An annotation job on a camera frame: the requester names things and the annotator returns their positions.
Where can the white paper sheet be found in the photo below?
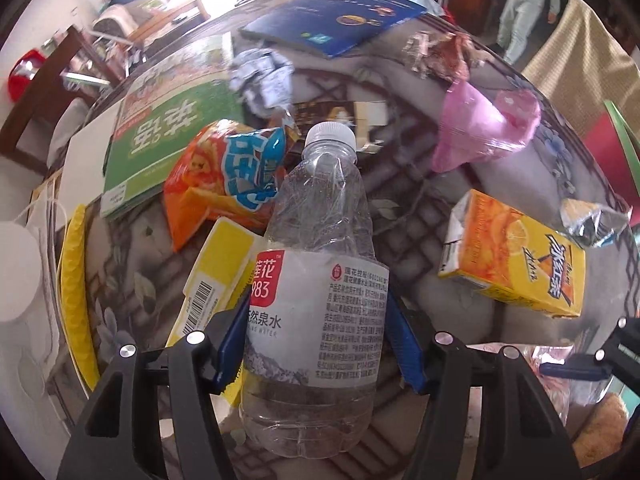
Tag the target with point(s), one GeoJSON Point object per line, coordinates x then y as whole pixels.
{"type": "Point", "coordinates": [82, 177]}

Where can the sofa with wooden frame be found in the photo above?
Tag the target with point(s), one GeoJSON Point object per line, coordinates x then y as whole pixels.
{"type": "Point", "coordinates": [136, 20]}

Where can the orange snack chip bag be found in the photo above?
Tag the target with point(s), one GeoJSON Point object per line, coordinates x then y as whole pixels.
{"type": "Point", "coordinates": [228, 170]}

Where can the green textbook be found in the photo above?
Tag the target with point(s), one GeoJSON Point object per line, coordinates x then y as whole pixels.
{"type": "Point", "coordinates": [162, 111]}

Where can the yellow cardboard medicine box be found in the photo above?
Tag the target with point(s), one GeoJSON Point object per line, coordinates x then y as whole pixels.
{"type": "Point", "coordinates": [219, 281]}

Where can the person in grey clothes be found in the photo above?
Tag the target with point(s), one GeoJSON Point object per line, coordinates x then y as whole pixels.
{"type": "Point", "coordinates": [517, 21]}

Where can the blue picture book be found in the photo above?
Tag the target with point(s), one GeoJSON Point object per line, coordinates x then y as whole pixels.
{"type": "Point", "coordinates": [330, 27]}

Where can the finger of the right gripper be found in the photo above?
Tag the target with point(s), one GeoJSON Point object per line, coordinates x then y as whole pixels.
{"type": "Point", "coordinates": [618, 357]}

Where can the wooden chair white cushion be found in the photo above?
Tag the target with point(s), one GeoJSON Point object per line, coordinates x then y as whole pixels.
{"type": "Point", "coordinates": [47, 98]}

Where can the beige checkered cloth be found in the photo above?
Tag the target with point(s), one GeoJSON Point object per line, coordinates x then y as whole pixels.
{"type": "Point", "coordinates": [580, 66]}

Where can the yellow iced tea carton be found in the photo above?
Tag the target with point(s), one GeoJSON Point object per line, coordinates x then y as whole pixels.
{"type": "Point", "coordinates": [510, 257]}

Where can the red bin green rim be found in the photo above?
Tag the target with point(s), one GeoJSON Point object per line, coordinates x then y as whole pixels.
{"type": "Point", "coordinates": [615, 148]}

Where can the dark chocolate box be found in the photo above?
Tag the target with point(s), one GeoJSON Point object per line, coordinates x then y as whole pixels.
{"type": "Point", "coordinates": [364, 118]}

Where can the light blue plastic bag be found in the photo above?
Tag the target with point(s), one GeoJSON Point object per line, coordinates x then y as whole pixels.
{"type": "Point", "coordinates": [431, 6]}

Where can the clear plastic water bottle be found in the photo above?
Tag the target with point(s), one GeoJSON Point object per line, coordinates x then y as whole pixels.
{"type": "Point", "coordinates": [315, 327]}

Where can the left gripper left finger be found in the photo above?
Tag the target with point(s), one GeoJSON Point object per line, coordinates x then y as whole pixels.
{"type": "Point", "coordinates": [118, 432]}

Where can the silver foil wrapper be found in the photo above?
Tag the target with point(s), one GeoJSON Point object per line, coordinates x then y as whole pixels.
{"type": "Point", "coordinates": [592, 225]}

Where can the white blue paper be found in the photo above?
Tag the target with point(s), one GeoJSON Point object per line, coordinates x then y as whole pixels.
{"type": "Point", "coordinates": [263, 77]}

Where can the brown red wrapper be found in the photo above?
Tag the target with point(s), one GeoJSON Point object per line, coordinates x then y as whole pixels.
{"type": "Point", "coordinates": [449, 57]}

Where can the red bag by wall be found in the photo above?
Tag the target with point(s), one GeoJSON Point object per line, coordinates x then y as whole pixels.
{"type": "Point", "coordinates": [23, 73]}

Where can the pink plastic bag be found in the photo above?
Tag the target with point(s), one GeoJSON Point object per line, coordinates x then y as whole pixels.
{"type": "Point", "coordinates": [473, 128]}

